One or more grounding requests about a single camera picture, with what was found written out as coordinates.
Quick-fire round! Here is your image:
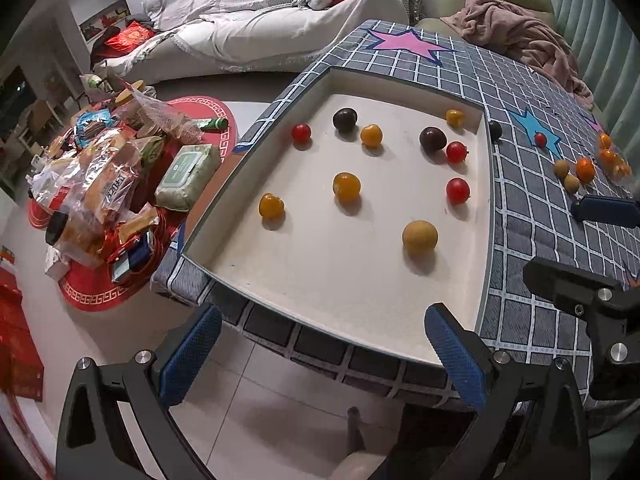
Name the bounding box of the pile of snack packets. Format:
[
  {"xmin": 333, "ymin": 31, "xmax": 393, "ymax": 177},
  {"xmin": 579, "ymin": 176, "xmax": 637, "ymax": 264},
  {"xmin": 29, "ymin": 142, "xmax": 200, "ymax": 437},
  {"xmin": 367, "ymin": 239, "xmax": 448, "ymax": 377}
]
[{"xmin": 27, "ymin": 77, "xmax": 181, "ymax": 286}]

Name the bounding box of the white sofa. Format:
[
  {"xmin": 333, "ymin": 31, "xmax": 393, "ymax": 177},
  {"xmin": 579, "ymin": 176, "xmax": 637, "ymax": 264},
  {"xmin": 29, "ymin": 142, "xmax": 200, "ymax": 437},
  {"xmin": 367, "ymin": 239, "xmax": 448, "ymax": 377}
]
[{"xmin": 110, "ymin": 0, "xmax": 416, "ymax": 86}]

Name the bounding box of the arched wall niche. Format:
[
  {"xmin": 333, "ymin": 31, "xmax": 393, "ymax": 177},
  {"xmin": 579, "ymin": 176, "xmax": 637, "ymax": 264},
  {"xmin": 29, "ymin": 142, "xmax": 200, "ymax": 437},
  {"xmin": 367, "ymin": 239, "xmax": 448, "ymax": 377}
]
[{"xmin": 70, "ymin": 0, "xmax": 133, "ymax": 43}]

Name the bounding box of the round red patterned table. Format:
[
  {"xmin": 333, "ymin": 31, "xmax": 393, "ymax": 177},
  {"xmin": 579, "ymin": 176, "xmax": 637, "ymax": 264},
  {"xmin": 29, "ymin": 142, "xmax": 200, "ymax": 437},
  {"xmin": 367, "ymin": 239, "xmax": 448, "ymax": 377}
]
[{"xmin": 27, "ymin": 96, "xmax": 238, "ymax": 313}]

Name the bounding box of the clear bread packet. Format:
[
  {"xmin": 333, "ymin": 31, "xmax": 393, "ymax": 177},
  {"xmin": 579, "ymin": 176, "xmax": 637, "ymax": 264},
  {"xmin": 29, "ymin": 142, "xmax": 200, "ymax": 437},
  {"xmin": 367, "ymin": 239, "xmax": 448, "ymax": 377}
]
[{"xmin": 75, "ymin": 157, "xmax": 143, "ymax": 226}]

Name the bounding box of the pale green curtain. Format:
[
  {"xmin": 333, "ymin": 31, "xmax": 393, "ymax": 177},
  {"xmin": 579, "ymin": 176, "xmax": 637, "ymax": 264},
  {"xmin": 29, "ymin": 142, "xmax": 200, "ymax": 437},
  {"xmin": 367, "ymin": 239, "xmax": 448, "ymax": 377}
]
[{"xmin": 550, "ymin": 0, "xmax": 640, "ymax": 126}]

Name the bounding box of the round tan pear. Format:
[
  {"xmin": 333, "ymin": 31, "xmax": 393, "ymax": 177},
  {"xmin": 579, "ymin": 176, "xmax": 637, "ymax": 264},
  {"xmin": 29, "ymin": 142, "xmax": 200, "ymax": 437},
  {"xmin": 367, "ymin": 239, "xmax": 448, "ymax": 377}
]
[{"xmin": 402, "ymin": 220, "xmax": 439, "ymax": 256}]

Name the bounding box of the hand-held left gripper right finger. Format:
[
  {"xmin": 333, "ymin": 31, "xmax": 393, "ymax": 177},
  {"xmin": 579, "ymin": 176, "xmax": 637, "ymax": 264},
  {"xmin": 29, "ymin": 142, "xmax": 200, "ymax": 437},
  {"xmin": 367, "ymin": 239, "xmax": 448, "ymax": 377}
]
[{"xmin": 424, "ymin": 302, "xmax": 594, "ymax": 480}]

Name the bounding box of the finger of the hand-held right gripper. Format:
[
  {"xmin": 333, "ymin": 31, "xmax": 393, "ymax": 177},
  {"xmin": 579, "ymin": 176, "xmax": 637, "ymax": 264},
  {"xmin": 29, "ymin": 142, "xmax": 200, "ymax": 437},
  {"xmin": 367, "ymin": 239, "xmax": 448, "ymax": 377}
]
[
  {"xmin": 522, "ymin": 256, "xmax": 640, "ymax": 401},
  {"xmin": 571, "ymin": 195, "xmax": 640, "ymax": 229}
]

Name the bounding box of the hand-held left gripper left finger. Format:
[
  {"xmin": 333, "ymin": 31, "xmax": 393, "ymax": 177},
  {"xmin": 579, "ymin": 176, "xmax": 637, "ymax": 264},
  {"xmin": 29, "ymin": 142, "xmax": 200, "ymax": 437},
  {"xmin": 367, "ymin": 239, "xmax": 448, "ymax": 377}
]
[{"xmin": 54, "ymin": 304, "xmax": 224, "ymax": 480}]

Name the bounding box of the clear plastic bag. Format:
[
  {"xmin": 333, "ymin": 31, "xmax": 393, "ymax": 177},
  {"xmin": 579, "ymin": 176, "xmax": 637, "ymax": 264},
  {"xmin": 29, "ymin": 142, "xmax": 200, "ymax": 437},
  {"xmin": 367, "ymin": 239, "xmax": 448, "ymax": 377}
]
[{"xmin": 112, "ymin": 80, "xmax": 206, "ymax": 143}]

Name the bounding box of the green wet wipes pack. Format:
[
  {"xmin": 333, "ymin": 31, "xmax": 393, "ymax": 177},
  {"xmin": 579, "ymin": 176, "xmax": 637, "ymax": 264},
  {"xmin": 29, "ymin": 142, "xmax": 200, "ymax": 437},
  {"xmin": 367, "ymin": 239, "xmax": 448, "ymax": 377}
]
[{"xmin": 155, "ymin": 144, "xmax": 222, "ymax": 212}]

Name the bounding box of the grey checked tablecloth with stars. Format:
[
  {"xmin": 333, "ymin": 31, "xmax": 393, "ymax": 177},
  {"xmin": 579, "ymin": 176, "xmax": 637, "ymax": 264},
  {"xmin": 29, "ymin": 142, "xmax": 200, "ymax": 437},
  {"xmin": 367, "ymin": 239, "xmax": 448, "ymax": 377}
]
[{"xmin": 150, "ymin": 20, "xmax": 640, "ymax": 413}]

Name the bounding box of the red embroidered cushion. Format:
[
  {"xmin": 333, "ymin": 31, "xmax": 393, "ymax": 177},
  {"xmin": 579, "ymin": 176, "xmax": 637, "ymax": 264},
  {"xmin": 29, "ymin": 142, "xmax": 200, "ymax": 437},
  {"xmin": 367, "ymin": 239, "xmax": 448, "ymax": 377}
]
[{"xmin": 104, "ymin": 22, "xmax": 156, "ymax": 53}]

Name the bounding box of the white tray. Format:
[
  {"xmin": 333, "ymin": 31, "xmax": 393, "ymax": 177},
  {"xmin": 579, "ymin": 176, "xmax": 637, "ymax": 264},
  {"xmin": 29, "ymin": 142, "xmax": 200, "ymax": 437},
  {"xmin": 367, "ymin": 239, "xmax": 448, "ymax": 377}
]
[{"xmin": 180, "ymin": 67, "xmax": 493, "ymax": 371}]

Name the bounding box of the pink blanket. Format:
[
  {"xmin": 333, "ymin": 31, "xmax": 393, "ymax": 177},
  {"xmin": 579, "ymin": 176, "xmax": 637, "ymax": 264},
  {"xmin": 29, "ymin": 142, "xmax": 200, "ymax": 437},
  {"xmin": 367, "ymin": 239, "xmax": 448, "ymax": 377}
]
[{"xmin": 440, "ymin": 0, "xmax": 596, "ymax": 108}]

